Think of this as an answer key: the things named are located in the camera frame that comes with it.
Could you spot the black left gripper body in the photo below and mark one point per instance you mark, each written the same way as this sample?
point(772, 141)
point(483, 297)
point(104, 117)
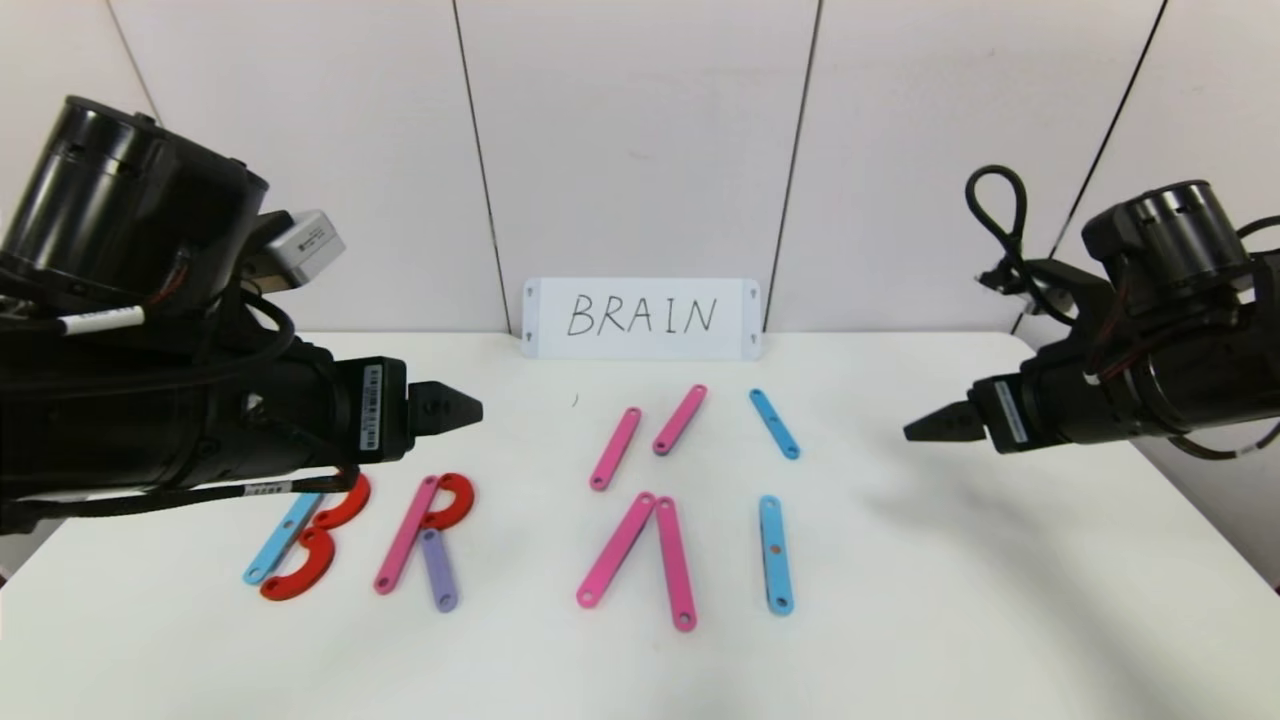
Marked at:
point(378, 407)

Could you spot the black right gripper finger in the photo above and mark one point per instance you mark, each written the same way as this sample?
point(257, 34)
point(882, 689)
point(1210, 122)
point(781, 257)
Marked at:
point(945, 425)

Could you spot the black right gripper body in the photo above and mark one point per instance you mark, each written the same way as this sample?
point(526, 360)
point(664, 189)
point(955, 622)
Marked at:
point(1003, 415)

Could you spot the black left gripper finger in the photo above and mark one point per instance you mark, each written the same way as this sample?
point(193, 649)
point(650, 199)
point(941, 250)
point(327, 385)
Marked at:
point(445, 408)

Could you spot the small red arc piece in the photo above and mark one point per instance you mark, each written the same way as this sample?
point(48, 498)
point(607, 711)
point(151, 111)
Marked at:
point(460, 495)

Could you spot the pink bar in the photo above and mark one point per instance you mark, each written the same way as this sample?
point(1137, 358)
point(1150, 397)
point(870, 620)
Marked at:
point(613, 447)
point(680, 420)
point(616, 549)
point(405, 540)
point(675, 562)

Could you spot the short purple bar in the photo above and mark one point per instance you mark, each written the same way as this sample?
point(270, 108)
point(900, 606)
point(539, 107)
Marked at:
point(438, 570)

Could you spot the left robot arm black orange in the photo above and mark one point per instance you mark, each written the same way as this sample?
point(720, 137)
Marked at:
point(100, 200)

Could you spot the white BRAIN sign card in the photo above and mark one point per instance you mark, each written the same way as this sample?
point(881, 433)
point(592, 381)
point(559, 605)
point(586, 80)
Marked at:
point(640, 345)

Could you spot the medium red arc piece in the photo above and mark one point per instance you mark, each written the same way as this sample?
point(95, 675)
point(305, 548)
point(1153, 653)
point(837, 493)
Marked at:
point(352, 502)

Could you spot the long blue flat bar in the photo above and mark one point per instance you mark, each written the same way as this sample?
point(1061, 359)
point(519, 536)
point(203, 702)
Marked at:
point(280, 540)

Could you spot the large red arc piece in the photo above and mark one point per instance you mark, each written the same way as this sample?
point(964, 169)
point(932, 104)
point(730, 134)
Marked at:
point(318, 565)

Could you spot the short blue flat bar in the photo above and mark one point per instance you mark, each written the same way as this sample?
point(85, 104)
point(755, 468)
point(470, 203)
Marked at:
point(775, 424)

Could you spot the blue bar with three holes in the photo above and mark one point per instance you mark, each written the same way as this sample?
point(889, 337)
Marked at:
point(777, 575)

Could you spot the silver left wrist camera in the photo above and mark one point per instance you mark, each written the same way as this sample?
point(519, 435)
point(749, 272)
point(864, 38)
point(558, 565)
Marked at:
point(305, 245)

